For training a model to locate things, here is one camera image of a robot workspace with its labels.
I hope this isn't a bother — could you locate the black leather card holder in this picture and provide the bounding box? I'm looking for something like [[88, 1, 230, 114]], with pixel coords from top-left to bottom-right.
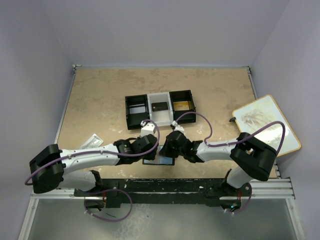
[[142, 145, 175, 166]]

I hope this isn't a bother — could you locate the black and white organizer tray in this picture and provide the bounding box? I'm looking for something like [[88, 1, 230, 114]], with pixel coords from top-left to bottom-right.
[[125, 90, 196, 130]]

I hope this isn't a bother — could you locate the clear plastic card sleeve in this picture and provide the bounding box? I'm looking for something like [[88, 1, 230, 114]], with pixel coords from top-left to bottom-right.
[[79, 133, 104, 150]]

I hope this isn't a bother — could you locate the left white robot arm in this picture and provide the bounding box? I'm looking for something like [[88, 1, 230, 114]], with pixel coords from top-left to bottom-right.
[[24, 134, 160, 194]]

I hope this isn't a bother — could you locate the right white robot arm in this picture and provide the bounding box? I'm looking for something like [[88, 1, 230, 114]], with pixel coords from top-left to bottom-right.
[[159, 131, 277, 189]]

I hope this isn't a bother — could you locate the silver credit card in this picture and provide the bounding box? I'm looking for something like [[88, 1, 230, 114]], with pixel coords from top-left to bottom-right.
[[129, 105, 146, 115]]

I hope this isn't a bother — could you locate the gold credit card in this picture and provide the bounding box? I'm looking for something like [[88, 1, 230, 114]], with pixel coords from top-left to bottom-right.
[[173, 101, 193, 111]]

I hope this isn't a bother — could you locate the black credit card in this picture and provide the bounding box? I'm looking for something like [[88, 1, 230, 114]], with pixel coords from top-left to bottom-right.
[[151, 101, 169, 112]]

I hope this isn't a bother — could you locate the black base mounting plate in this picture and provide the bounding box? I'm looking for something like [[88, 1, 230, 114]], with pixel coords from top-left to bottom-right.
[[74, 178, 252, 208]]

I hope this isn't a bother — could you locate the white board with wood rim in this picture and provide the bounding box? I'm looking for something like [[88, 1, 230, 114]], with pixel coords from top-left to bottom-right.
[[232, 94, 301, 156]]

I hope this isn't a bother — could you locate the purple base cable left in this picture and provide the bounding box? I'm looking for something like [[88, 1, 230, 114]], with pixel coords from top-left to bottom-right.
[[83, 187, 134, 222]]

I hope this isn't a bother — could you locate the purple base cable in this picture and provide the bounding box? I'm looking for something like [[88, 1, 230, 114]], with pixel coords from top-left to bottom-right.
[[83, 187, 134, 222], [223, 183, 253, 215]]

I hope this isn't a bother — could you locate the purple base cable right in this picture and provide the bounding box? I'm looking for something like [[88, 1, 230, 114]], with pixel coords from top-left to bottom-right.
[[223, 183, 253, 215]]

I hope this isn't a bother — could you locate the aluminium frame rail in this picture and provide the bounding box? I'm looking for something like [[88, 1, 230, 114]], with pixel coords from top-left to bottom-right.
[[19, 178, 306, 240]]

